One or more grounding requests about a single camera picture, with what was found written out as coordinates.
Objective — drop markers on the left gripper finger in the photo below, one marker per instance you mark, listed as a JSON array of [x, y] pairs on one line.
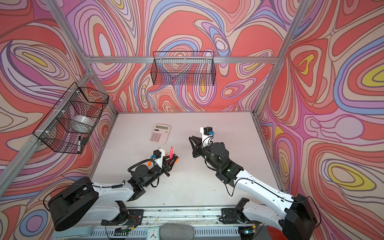
[[173, 159], [167, 169]]

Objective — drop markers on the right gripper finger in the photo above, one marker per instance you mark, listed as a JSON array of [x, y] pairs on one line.
[[195, 141], [198, 152]]

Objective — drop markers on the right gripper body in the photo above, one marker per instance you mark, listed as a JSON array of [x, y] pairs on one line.
[[206, 154]]

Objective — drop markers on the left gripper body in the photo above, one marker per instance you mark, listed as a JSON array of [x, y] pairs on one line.
[[152, 173]]

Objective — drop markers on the pink marker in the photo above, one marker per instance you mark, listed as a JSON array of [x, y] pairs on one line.
[[171, 153]]

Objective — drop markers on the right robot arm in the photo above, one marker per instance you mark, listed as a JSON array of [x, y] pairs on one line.
[[292, 215]]

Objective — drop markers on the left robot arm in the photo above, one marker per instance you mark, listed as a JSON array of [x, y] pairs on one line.
[[87, 202]]

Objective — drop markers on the pink calculator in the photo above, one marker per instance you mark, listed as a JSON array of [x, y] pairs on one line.
[[160, 134]]

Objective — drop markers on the small white clock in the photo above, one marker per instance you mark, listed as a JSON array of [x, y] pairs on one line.
[[153, 233]]

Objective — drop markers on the black marker in basket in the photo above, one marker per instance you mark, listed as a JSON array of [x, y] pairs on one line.
[[79, 147]]

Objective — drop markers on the silver tape roll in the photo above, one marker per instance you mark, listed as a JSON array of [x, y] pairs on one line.
[[83, 120]]

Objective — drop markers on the red bucket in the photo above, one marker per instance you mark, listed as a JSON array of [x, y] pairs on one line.
[[275, 234]]

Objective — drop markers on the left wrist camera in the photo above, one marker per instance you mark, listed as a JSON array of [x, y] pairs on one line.
[[158, 156]]

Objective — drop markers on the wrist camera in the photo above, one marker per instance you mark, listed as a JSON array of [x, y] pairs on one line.
[[207, 136], [158, 156]]

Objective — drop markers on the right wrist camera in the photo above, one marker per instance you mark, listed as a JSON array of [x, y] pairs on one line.
[[207, 136]]

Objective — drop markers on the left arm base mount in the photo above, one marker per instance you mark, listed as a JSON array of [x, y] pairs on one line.
[[131, 218]]

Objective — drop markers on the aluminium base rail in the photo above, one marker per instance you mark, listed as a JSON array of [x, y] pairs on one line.
[[204, 220]]

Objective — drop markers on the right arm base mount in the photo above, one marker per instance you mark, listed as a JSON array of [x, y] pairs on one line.
[[230, 216]]

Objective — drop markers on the black wire basket back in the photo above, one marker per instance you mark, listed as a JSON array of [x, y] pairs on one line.
[[183, 68]]

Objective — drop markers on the black wire basket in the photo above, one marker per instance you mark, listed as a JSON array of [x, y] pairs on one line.
[[183, 68], [59, 132]]

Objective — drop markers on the black wire basket left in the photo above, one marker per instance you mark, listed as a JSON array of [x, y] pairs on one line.
[[59, 132]]

